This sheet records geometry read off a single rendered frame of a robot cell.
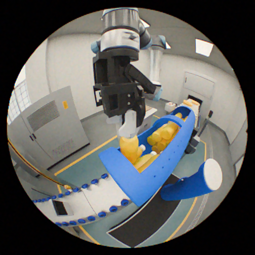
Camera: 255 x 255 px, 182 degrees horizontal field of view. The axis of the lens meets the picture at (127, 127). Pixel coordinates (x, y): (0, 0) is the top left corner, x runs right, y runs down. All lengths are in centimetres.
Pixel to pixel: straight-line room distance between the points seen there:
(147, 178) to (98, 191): 37
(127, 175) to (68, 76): 271
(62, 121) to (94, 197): 132
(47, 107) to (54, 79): 140
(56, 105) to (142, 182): 146
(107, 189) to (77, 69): 283
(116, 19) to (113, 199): 65
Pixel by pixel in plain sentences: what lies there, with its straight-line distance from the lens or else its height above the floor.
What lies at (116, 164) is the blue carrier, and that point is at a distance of 22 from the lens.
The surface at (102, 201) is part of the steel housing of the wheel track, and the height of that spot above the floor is 93.
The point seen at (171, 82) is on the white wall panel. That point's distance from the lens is 524.
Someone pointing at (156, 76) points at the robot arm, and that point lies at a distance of 55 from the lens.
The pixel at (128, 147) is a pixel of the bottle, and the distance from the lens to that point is 25.
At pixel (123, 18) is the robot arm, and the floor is 155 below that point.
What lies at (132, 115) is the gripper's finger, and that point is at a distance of 17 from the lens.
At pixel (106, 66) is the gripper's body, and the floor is 145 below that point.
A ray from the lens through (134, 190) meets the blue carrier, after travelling 22.
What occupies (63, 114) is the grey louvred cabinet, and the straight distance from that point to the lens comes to 150.
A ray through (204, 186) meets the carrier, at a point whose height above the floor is 100.
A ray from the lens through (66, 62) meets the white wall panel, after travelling 282.
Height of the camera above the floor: 143
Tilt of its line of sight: 38 degrees down
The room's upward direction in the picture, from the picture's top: straight up
